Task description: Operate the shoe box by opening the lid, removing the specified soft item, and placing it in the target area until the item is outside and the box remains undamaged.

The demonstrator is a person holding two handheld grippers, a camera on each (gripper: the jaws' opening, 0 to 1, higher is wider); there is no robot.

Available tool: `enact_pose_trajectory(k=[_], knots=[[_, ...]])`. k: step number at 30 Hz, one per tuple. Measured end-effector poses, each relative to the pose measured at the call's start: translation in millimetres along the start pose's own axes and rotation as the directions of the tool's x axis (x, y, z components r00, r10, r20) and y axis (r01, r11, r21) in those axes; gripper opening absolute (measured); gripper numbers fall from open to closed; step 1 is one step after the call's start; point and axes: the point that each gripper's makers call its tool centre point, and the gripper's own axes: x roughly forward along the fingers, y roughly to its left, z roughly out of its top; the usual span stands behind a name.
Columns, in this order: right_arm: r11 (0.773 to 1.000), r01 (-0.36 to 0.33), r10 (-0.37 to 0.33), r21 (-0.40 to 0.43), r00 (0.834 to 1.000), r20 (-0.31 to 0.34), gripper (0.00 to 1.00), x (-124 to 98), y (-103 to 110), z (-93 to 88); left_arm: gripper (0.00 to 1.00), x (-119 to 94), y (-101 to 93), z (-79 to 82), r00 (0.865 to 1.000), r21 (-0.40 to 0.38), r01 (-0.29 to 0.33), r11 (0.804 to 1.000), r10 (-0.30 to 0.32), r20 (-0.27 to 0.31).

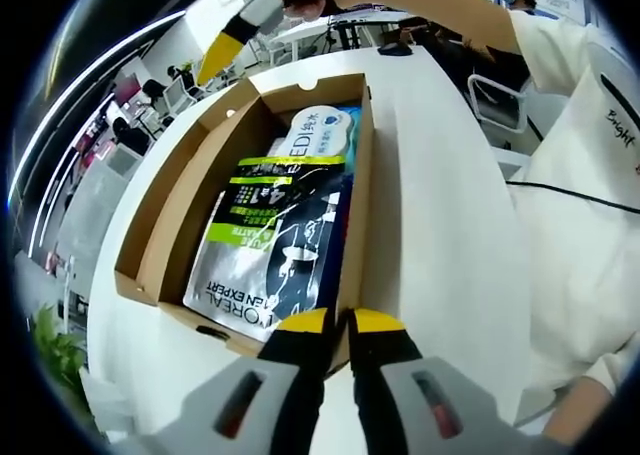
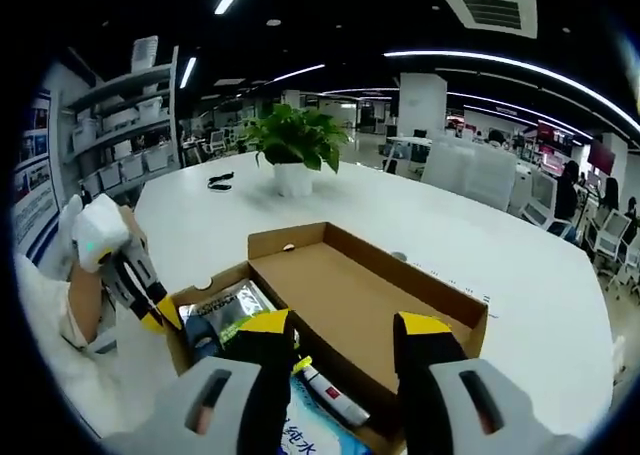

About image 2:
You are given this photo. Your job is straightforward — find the white office chair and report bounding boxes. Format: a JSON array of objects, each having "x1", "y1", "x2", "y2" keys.
[
  {"x1": 519, "y1": 167, "x2": 571, "y2": 234},
  {"x1": 617, "y1": 234, "x2": 640, "y2": 301},
  {"x1": 592, "y1": 209, "x2": 632, "y2": 276}
]

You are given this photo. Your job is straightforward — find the brown cardboard shoe box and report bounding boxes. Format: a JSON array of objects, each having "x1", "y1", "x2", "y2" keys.
[{"x1": 164, "y1": 221, "x2": 490, "y2": 455}]

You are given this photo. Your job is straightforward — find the short ceiling light bar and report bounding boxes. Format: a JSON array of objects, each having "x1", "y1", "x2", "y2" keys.
[{"x1": 179, "y1": 57, "x2": 198, "y2": 89}]

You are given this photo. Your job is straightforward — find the white desk partition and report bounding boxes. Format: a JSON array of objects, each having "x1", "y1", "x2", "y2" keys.
[{"x1": 420, "y1": 139, "x2": 519, "y2": 211}]

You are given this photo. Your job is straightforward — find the person's white shirt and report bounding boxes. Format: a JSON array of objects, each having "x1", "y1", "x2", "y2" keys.
[{"x1": 14, "y1": 254, "x2": 166, "y2": 436}]

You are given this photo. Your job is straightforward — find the red wall display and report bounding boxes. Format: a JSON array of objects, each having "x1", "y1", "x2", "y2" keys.
[{"x1": 537, "y1": 119, "x2": 576, "y2": 154}]

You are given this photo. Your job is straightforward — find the thin ceiling light strip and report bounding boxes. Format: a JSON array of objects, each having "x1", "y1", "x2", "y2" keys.
[{"x1": 383, "y1": 50, "x2": 626, "y2": 119}]

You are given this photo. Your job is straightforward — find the white wet wipes pack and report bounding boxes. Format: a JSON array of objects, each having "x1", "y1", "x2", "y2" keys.
[{"x1": 279, "y1": 374, "x2": 376, "y2": 455}]

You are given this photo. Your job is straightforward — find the ceiling air conditioner vent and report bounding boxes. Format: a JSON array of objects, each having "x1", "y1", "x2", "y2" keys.
[{"x1": 438, "y1": 0, "x2": 539, "y2": 40}]

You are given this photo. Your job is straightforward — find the person's left hand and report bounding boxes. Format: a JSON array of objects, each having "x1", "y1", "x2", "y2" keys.
[{"x1": 117, "y1": 205, "x2": 150, "y2": 250}]

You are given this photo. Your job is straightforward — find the wall poster board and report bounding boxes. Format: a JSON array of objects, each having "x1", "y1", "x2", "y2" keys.
[{"x1": 12, "y1": 89, "x2": 64, "y2": 256}]

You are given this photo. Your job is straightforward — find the grey metal storage shelf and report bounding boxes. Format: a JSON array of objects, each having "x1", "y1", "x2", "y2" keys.
[{"x1": 62, "y1": 44, "x2": 181, "y2": 201}]

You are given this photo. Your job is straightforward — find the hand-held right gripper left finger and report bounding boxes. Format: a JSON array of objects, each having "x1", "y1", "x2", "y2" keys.
[{"x1": 104, "y1": 308, "x2": 297, "y2": 455}]

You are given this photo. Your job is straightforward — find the dark red display screen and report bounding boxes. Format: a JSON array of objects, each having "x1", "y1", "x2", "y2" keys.
[{"x1": 588, "y1": 139, "x2": 617, "y2": 175}]

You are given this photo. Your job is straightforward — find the silver foil pouch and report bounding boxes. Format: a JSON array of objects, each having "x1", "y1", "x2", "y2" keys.
[{"x1": 177, "y1": 279, "x2": 277, "y2": 349}]

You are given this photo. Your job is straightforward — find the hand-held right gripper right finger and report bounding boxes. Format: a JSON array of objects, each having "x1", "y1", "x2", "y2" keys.
[{"x1": 392, "y1": 311, "x2": 585, "y2": 455}]

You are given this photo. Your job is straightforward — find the stack of white baskets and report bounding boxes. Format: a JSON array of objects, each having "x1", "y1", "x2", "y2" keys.
[{"x1": 130, "y1": 35, "x2": 160, "y2": 74}]

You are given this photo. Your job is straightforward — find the green plant in white pot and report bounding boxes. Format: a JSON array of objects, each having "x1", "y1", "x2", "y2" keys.
[{"x1": 239, "y1": 103, "x2": 351, "y2": 199}]

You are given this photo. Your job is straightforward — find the white tube red label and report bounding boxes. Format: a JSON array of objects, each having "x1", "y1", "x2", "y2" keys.
[{"x1": 298, "y1": 359, "x2": 372, "y2": 427}]

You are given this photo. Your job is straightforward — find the dark blue small packet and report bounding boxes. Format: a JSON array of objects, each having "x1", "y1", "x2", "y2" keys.
[{"x1": 183, "y1": 314, "x2": 221, "y2": 364}]

